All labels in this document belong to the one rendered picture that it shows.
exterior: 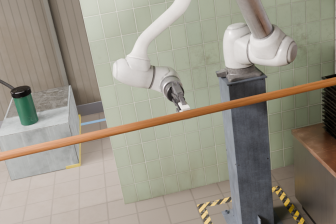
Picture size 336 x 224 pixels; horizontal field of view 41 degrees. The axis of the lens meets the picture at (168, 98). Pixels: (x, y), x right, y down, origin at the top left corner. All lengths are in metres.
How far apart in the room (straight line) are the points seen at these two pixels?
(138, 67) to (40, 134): 2.01
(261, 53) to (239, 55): 0.15
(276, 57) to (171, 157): 1.24
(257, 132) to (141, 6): 1.00
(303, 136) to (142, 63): 1.17
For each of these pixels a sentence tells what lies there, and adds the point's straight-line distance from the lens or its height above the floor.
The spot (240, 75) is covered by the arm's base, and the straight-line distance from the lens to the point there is 2.39.
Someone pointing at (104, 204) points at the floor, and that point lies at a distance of 3.35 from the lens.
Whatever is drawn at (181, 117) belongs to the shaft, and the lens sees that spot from 1.61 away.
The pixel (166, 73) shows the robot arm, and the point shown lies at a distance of 1.90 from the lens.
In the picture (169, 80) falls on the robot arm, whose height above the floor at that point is 1.24.
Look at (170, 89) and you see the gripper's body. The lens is 1.80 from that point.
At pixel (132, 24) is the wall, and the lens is 2.78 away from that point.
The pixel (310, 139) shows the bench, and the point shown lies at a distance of 2.65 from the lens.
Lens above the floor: 1.90
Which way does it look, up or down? 23 degrees down
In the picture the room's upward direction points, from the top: 9 degrees counter-clockwise
